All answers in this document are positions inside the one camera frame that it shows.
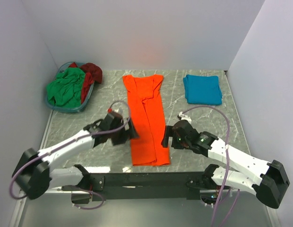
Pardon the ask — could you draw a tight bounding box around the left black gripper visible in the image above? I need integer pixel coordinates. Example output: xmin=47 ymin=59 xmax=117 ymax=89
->
xmin=108 ymin=118 xmax=139 ymax=146

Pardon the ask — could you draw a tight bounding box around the orange t shirt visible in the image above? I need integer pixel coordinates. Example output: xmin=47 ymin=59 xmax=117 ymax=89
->
xmin=122 ymin=74 xmax=171 ymax=166

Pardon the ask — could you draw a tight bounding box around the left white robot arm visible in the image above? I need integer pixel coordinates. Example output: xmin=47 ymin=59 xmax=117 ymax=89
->
xmin=12 ymin=112 xmax=139 ymax=200

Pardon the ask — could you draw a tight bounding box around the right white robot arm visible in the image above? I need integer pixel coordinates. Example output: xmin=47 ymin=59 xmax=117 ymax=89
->
xmin=161 ymin=120 xmax=290 ymax=209

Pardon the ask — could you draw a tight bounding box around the folded blue t shirt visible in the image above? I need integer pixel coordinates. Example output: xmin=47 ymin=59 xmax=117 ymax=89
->
xmin=183 ymin=75 xmax=223 ymax=105

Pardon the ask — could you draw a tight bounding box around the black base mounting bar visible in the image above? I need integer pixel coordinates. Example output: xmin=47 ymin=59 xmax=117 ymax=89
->
xmin=83 ymin=172 xmax=219 ymax=200

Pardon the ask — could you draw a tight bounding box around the dark red t shirt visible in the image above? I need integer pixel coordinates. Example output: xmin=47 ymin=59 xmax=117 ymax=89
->
xmin=79 ymin=63 xmax=103 ymax=104

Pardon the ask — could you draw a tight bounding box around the green t shirt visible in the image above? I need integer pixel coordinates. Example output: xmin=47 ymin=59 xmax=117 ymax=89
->
xmin=46 ymin=68 xmax=86 ymax=108

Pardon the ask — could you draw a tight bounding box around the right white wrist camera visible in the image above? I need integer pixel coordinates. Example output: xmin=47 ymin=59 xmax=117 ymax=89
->
xmin=177 ymin=112 xmax=192 ymax=123

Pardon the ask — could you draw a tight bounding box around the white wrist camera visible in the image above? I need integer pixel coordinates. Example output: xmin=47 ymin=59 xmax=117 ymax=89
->
xmin=107 ymin=108 xmax=123 ymax=115
xmin=177 ymin=112 xmax=192 ymax=123

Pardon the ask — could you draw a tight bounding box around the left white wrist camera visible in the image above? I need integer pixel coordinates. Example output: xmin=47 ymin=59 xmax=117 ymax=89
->
xmin=107 ymin=108 xmax=123 ymax=115

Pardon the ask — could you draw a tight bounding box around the aluminium frame rail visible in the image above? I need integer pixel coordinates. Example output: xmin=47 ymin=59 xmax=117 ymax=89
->
xmin=9 ymin=172 xmax=282 ymax=227

